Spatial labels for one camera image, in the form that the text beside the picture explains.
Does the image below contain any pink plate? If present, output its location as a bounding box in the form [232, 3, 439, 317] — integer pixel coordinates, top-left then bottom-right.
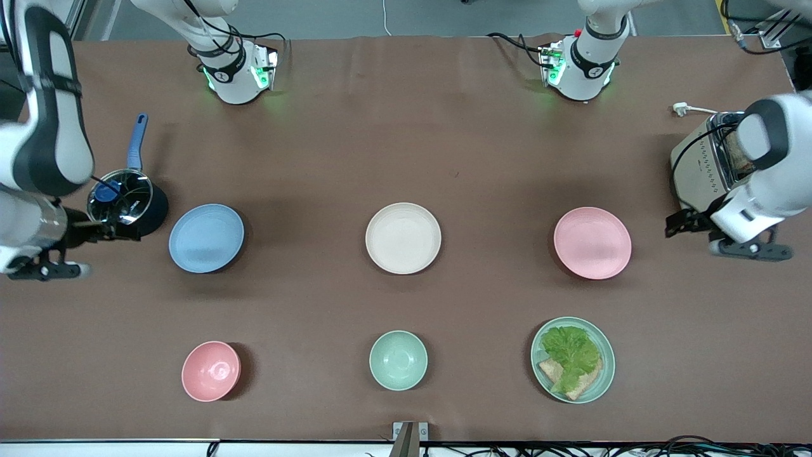
[553, 207, 632, 280]

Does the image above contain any blue plate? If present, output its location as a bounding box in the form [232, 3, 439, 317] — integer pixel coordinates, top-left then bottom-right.
[169, 203, 246, 274]

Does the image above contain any beige and chrome toaster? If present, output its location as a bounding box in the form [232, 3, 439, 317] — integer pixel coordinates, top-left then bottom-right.
[671, 111, 762, 213]

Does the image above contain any brown bread slice in toaster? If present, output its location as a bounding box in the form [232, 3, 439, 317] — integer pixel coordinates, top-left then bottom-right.
[726, 130, 757, 180]

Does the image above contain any green lettuce leaf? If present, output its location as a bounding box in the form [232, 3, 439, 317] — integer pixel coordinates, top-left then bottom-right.
[541, 326, 601, 394]

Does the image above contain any small pink bowl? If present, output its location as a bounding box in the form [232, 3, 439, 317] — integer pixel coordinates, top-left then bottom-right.
[181, 341, 242, 402]

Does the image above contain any green plate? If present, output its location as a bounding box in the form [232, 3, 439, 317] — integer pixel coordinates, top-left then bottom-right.
[531, 317, 616, 404]

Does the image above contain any toast slice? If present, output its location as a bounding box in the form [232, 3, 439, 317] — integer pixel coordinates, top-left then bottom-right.
[538, 357, 603, 401]

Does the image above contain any beige plate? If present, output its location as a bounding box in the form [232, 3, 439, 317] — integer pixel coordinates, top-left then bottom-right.
[365, 202, 442, 275]

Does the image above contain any small green bowl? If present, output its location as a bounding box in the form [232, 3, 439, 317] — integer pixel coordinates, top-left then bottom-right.
[369, 330, 428, 391]

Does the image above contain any dark pot with blue handle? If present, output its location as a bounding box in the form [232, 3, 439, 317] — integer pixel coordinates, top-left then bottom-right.
[124, 113, 170, 239]

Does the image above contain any white plug with cord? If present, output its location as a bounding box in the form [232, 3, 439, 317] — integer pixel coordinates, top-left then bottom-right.
[672, 102, 721, 118]

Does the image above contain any black cable with metal connector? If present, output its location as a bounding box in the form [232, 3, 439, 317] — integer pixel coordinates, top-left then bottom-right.
[720, 0, 812, 56]

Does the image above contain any black cable bundle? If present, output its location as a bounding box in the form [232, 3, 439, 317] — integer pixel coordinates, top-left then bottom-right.
[419, 435, 812, 457]

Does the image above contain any white table edge rail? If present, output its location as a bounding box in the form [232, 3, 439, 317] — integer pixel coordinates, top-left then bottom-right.
[0, 438, 394, 457]

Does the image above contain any grey metal camera mount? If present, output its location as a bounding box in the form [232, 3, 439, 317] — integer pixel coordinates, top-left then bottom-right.
[392, 421, 429, 457]

